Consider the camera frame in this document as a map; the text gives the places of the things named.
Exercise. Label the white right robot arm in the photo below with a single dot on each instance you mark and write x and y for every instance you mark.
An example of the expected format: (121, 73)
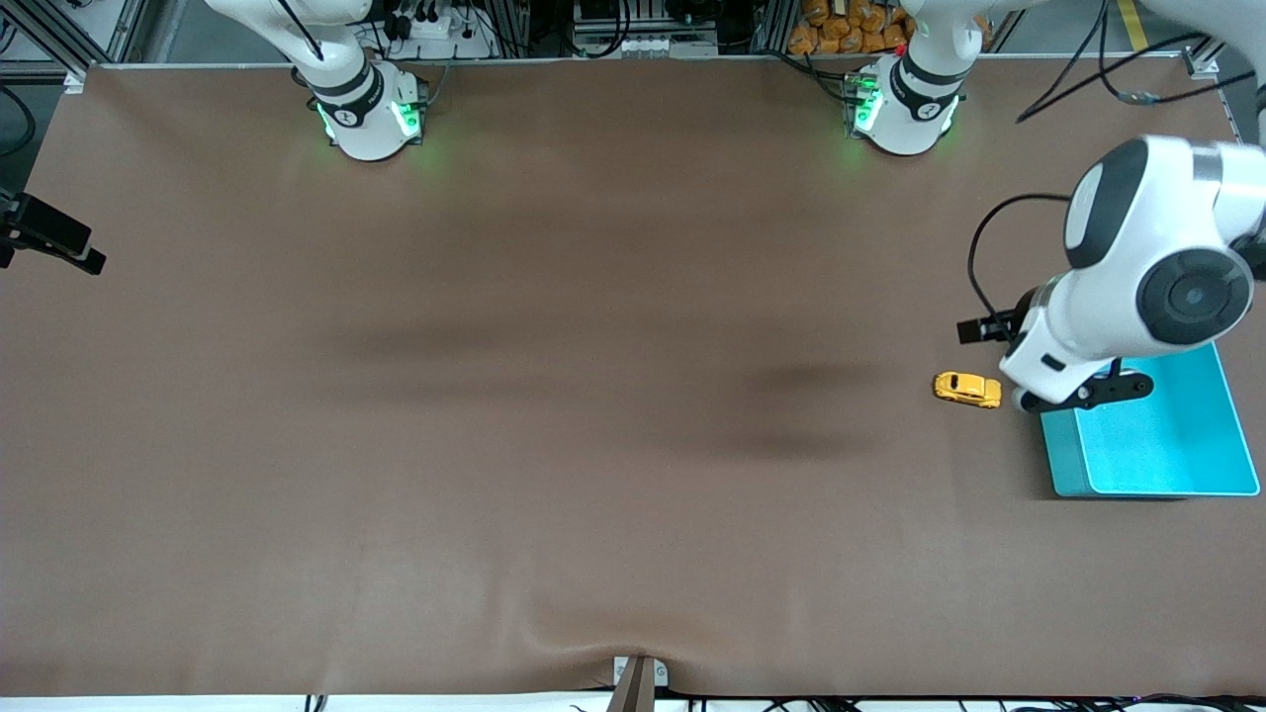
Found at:
(368, 119)

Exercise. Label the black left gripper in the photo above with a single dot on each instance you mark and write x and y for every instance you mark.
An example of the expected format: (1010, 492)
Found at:
(1022, 314)

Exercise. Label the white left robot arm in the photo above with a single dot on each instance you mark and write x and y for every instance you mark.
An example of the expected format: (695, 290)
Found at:
(1078, 326)

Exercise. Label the turquoise plastic bin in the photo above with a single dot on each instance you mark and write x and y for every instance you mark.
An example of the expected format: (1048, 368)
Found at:
(1167, 455)

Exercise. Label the brown table mat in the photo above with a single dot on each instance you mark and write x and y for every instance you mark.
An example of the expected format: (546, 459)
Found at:
(633, 297)

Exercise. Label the aluminium frame profile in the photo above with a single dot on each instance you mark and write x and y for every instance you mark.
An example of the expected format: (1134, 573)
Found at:
(124, 25)
(1202, 59)

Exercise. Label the white terminal block equipment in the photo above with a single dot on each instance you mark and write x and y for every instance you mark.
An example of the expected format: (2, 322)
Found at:
(643, 44)

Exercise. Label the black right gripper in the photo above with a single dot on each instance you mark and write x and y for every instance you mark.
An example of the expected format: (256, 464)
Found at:
(42, 225)

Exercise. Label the white power strip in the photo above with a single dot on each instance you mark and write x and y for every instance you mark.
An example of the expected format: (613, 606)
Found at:
(450, 44)

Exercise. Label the yellow beetle toy car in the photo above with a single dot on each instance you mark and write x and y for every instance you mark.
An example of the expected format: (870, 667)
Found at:
(967, 390)

